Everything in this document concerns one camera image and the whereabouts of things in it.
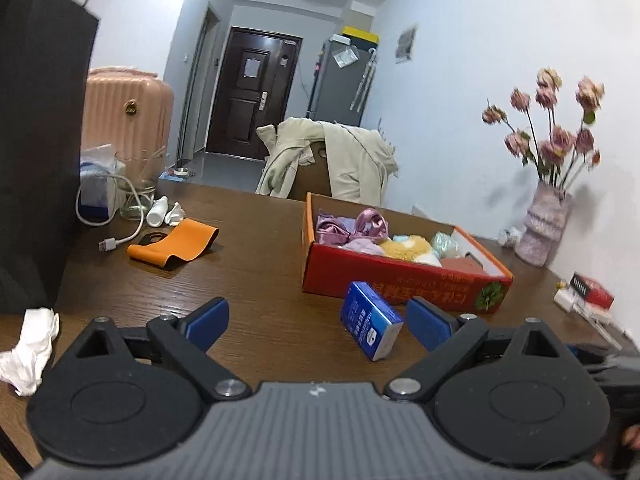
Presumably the white yellow sheep plush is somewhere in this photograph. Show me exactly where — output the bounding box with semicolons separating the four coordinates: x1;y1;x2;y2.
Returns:
380;235;442;268

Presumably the lilac fluffy headband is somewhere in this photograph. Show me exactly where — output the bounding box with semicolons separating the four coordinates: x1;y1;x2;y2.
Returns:
342;238;385;257

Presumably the purple satin bow scrunchie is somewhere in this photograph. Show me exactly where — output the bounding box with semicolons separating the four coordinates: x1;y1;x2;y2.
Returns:
316;208;390;246

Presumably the person's right hand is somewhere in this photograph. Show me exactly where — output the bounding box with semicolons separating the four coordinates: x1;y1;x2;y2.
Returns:
593;425;639;474

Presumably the blue tissue pack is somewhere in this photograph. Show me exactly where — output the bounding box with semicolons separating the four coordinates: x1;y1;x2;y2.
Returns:
341;282;404;362

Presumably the red cigarette pack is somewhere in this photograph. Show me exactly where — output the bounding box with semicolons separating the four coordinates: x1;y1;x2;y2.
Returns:
570;272;614;310

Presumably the pale green mesh ball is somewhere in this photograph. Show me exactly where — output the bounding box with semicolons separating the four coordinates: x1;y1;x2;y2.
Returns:
430;232;462;260

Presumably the white charger block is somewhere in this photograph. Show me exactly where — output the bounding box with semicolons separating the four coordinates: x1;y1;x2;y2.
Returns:
553;288;582;312

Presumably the red cardboard box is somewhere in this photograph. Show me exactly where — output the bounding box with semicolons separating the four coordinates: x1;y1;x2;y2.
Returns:
302;193;513;314

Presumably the small white bottle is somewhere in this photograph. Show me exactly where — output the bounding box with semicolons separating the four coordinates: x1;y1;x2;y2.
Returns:
145;196;168;228

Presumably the clear glass jar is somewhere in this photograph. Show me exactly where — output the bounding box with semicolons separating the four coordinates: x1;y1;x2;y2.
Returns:
116;148;165;221

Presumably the pink textured vase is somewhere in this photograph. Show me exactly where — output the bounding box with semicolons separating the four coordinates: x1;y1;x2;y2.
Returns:
514;182;573;268

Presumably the beige coat on chair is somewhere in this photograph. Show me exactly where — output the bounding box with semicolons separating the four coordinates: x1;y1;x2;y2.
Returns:
255;117;398;206

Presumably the wooden chair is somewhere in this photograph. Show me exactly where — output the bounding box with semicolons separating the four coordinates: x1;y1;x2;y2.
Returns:
288;142;332;202

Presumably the crumpled white tissue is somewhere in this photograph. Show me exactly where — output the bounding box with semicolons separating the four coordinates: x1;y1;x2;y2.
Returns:
0;308;60;398

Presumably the dried pink flower bouquet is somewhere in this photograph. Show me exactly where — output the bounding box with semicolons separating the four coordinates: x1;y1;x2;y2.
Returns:
482;67;605;194

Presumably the pink hard-shell suitcase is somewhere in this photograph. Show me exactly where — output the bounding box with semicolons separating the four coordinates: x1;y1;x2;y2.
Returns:
81;66;174;179

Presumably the dark brown entrance door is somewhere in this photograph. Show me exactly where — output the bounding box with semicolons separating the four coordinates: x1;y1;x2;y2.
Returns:
205;27;303;159

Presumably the grey refrigerator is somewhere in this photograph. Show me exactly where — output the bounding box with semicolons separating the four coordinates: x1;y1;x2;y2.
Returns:
306;35;378;127

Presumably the yellow box on fridge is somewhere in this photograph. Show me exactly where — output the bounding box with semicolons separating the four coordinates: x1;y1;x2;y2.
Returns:
341;26;380;44

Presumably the black paper shopping bag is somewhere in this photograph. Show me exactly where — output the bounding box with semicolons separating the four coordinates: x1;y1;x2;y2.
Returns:
0;0;99;314

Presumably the orange strap band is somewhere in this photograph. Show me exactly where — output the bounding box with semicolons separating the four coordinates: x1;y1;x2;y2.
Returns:
127;219;219;268

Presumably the white usb cable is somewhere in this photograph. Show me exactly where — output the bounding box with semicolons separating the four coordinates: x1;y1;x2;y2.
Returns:
74;171;147;254

